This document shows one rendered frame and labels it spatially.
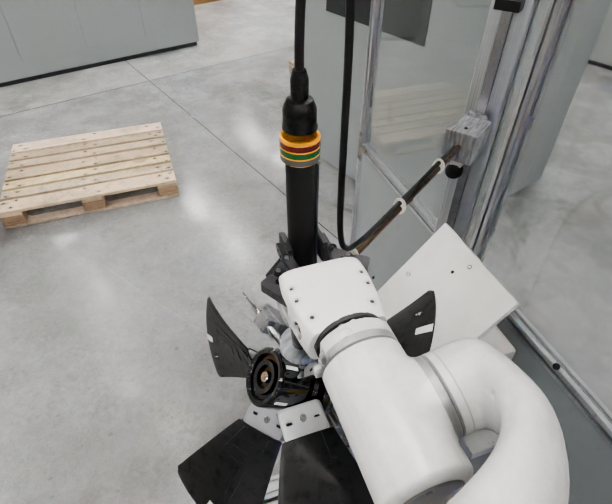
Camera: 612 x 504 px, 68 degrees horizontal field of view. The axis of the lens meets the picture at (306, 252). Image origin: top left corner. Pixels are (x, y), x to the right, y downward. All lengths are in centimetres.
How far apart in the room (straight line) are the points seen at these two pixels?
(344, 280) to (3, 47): 580
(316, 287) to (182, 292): 238
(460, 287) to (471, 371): 62
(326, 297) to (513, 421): 22
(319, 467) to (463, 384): 53
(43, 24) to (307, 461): 569
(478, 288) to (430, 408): 62
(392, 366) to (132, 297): 256
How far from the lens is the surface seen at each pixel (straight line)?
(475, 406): 42
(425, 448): 39
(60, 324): 293
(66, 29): 620
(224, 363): 123
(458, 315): 101
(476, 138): 106
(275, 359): 94
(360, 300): 48
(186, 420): 234
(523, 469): 33
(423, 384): 41
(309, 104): 46
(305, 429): 93
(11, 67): 620
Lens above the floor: 202
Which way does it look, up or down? 42 degrees down
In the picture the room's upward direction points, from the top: straight up
